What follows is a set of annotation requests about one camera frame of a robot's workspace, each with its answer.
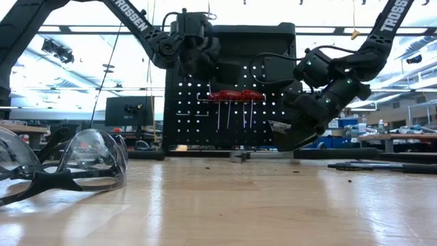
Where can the black pegboard tool stand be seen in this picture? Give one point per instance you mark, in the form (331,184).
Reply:
(259,37)

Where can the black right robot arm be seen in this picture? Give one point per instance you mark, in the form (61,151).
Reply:
(392,20)

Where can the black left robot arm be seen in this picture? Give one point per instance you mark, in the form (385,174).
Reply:
(136,20)

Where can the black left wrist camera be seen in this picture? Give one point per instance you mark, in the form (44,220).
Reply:
(193,24)

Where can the black marker pen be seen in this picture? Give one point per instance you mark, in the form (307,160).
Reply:
(420,168)
(375,164)

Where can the clear safety glasses black frame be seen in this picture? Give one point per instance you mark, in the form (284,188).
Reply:
(122,147)
(51,186)

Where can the grey socket rail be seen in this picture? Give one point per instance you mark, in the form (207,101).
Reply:
(281,128)

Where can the blue storage bin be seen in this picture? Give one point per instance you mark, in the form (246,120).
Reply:
(348,123)
(333,143)

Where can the black ceiling mounted device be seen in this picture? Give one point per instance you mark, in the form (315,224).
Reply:
(58,51)

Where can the black computer monitor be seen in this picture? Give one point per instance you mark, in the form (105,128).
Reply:
(116,112)

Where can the wooden workbench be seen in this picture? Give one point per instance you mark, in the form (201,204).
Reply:
(389,137)
(24,129)

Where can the clear plastic bottle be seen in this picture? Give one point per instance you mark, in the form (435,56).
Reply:
(381,128)

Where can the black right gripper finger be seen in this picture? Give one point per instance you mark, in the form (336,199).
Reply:
(300,140)

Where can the yellow hanging tag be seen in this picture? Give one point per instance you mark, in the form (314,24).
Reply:
(355,34)

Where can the small black ceiling camera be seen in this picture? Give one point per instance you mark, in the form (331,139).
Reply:
(414,59)

